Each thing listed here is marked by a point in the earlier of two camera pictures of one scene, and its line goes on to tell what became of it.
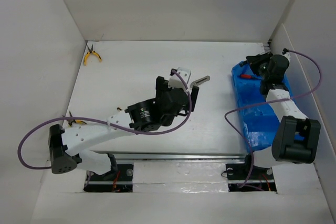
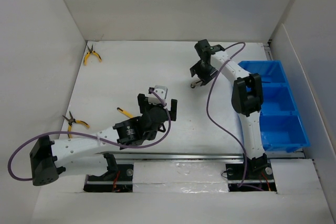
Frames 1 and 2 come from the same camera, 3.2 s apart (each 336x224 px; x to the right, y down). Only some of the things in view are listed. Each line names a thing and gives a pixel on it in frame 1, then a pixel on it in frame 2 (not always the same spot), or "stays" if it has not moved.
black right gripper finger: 254,60 → 195,68
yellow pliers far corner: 88,53 stays
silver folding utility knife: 197,83 stays
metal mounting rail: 180,158 stays
